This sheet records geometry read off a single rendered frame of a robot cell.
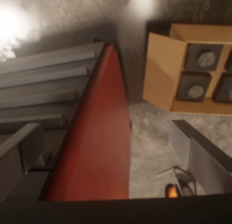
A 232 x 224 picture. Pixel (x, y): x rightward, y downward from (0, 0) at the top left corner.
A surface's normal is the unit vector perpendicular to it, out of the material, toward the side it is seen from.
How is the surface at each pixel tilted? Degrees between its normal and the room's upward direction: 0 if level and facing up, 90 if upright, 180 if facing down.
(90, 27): 0
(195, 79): 0
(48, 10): 0
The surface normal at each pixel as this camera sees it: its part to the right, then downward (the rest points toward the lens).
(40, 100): -0.14, 0.43
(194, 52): -0.09, 0.63
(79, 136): -0.20, -0.77
